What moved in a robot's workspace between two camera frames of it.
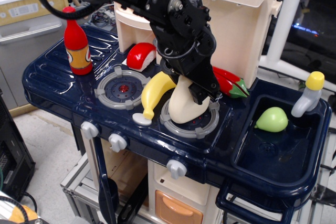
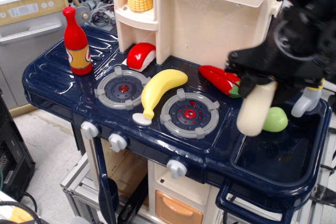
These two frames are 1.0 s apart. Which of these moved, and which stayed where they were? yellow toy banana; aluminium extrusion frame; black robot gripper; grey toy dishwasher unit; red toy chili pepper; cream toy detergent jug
Moved: cream toy detergent jug; black robot gripper
Stayed: grey toy dishwasher unit; aluminium extrusion frame; yellow toy banana; red toy chili pepper
